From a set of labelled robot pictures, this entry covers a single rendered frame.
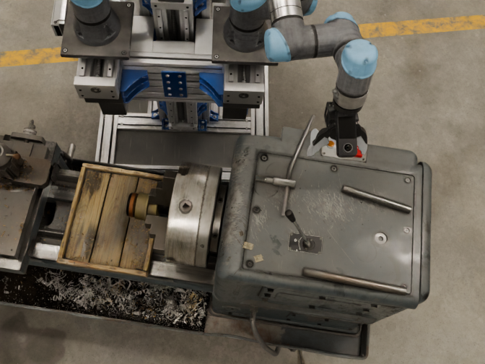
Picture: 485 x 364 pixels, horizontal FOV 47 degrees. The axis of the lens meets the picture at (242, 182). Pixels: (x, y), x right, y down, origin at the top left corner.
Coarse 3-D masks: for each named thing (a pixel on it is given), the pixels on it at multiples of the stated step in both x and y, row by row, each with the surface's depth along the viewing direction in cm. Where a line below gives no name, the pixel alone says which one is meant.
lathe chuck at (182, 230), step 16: (176, 176) 160; (192, 176) 161; (176, 192) 157; (192, 192) 158; (176, 208) 156; (192, 208) 156; (176, 224) 156; (192, 224) 156; (176, 240) 158; (192, 240) 157; (176, 256) 162; (192, 256) 161
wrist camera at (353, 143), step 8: (336, 112) 130; (336, 120) 130; (344, 120) 130; (352, 120) 130; (336, 128) 131; (344, 128) 130; (352, 128) 130; (336, 136) 130; (344, 136) 130; (352, 136) 130; (336, 144) 131; (344, 144) 129; (352, 144) 129; (336, 152) 131; (344, 152) 129; (352, 152) 129
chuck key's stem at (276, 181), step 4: (256, 176) 156; (260, 176) 157; (264, 176) 157; (256, 180) 157; (260, 180) 156; (264, 180) 156; (268, 180) 156; (272, 180) 156; (276, 180) 156; (280, 180) 156; (284, 180) 156; (288, 180) 156; (276, 184) 156; (280, 184) 156; (284, 184) 156; (288, 184) 156; (292, 184) 156
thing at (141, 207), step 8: (128, 200) 168; (136, 200) 168; (144, 200) 168; (128, 208) 168; (136, 208) 167; (144, 208) 167; (152, 208) 168; (128, 216) 171; (136, 216) 169; (144, 216) 168
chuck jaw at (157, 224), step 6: (150, 216) 168; (156, 216) 168; (150, 222) 167; (156, 222) 167; (162, 222) 168; (150, 228) 167; (156, 228) 167; (162, 228) 167; (150, 234) 166; (156, 234) 166; (162, 234) 166; (156, 240) 165; (162, 240) 165; (156, 246) 164; (162, 246) 164; (156, 252) 167; (162, 252) 166; (168, 258) 166
